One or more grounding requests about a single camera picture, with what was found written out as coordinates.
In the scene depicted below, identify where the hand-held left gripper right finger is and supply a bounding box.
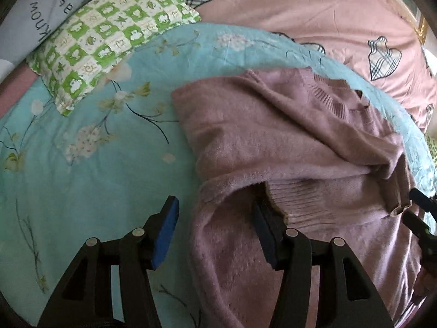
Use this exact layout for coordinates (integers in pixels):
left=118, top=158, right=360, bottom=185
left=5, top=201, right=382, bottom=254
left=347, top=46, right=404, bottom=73
left=252, top=201, right=390, bottom=328

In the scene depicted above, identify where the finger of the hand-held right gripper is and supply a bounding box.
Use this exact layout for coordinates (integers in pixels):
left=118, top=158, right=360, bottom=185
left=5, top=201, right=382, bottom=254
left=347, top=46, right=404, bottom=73
left=409, top=187, right=437, bottom=214
left=402, top=208, right=437, bottom=247

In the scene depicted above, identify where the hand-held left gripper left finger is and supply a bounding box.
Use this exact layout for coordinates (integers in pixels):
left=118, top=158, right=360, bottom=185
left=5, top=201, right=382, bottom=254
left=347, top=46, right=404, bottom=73
left=37, top=195, right=180, bottom=328

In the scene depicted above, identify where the mauve knit sweater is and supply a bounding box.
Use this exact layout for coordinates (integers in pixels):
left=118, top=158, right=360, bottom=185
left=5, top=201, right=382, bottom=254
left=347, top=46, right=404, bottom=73
left=171, top=68, right=427, bottom=328

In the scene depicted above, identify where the green floral cloth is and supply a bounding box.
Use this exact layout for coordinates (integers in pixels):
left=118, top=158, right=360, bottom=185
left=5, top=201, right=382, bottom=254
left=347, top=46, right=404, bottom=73
left=425, top=133, right=437, bottom=169

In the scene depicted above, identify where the teal floral blanket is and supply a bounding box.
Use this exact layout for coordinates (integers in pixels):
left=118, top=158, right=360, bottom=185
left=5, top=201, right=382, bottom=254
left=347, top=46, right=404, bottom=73
left=0, top=22, right=437, bottom=328

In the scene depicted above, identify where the white gold-trimmed headboard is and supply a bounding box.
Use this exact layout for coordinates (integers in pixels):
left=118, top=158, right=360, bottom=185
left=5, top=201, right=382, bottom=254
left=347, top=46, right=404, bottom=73
left=406, top=7, right=437, bottom=76

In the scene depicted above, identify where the green checked pillow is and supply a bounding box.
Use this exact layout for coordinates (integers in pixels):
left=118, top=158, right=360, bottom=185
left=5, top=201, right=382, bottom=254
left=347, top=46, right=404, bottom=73
left=26, top=0, right=202, bottom=117

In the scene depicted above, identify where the pink bed sheet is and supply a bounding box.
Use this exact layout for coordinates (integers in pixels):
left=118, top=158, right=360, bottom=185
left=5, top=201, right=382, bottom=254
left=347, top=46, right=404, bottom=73
left=0, top=64, right=40, bottom=113

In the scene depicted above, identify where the pink quilt with plaid hearts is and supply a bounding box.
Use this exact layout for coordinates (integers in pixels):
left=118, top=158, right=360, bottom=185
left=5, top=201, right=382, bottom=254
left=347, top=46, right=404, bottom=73
left=116, top=0, right=437, bottom=132

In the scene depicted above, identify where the grey printed pillow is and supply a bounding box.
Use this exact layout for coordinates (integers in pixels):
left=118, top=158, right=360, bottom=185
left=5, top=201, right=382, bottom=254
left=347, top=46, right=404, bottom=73
left=0, top=0, right=115, bottom=67

